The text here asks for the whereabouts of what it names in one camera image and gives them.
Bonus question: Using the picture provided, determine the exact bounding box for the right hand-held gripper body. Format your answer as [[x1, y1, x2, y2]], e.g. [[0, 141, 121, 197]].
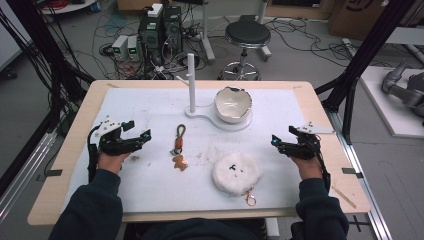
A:
[[283, 121, 336, 161]]

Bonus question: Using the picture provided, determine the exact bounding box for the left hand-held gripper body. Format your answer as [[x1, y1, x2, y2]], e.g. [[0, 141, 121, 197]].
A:
[[88, 115, 135, 157]]

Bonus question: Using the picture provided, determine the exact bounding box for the person's left hand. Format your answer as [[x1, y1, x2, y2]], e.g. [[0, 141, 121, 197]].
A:
[[97, 150, 133, 175]]

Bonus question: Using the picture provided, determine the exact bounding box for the person's right hand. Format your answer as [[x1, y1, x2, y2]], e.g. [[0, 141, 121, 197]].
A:
[[290, 155, 324, 181]]

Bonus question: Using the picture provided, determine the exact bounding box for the white table mat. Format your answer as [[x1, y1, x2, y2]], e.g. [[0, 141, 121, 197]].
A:
[[61, 86, 316, 215]]

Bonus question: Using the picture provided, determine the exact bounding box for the white fluffy round pouch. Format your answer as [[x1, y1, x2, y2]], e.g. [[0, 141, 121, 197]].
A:
[[211, 151, 264, 207]]

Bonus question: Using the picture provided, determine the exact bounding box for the white eggshell-shaped bowl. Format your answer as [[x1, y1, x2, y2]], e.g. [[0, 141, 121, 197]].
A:
[[214, 85, 254, 125]]

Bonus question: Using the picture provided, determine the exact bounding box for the thin wooden stick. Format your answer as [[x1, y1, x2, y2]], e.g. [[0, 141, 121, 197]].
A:
[[331, 185, 358, 210]]

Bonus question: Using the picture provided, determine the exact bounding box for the white peg stand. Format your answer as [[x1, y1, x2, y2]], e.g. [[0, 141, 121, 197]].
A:
[[175, 52, 254, 132]]

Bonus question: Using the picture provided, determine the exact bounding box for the grey power supply unit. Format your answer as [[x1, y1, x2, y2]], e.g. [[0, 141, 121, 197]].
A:
[[111, 34, 130, 62], [126, 35, 141, 62]]

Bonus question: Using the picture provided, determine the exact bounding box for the white floor platform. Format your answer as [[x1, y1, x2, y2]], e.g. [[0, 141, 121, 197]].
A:
[[359, 65, 424, 139]]

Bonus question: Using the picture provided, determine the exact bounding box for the black computer tower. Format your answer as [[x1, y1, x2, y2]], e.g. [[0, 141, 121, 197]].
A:
[[137, 13, 165, 67], [162, 5, 184, 55]]

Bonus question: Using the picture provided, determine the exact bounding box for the black round stool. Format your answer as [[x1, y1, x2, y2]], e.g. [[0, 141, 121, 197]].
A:
[[217, 20, 272, 81]]

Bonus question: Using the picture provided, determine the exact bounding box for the person's torso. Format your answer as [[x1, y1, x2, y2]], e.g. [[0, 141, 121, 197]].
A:
[[139, 217, 268, 240]]

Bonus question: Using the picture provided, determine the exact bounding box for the white box on tower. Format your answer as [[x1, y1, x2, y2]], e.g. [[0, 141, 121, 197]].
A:
[[146, 2, 164, 19]]

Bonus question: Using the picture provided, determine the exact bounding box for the white metal stand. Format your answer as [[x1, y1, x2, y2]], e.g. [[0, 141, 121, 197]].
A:
[[199, 0, 216, 65]]

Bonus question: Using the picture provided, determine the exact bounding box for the brown cardboard box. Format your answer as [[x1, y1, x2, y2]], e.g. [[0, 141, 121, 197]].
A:
[[327, 0, 415, 42]]

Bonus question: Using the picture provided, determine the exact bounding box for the left hand-held gripper cable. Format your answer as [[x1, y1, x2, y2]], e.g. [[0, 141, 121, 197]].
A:
[[86, 127, 100, 184]]

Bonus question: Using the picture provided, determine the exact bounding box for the hand-held gripper cable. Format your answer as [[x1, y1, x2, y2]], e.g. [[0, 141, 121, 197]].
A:
[[314, 134, 332, 195], [86, 127, 100, 184]]

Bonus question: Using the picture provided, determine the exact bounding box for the right hand-held gripper cable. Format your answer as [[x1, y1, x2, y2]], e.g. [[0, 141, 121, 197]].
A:
[[314, 134, 332, 195]]

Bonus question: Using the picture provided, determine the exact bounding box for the brown bear keychain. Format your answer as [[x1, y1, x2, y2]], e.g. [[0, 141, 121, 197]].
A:
[[169, 123, 190, 173]]

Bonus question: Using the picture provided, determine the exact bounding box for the aluminium floor rail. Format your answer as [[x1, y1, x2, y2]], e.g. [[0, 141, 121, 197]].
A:
[[325, 109, 395, 240], [0, 129, 58, 225]]

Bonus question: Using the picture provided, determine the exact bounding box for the black metal frame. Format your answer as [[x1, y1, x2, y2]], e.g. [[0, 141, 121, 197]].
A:
[[0, 0, 95, 198], [314, 0, 416, 145]]

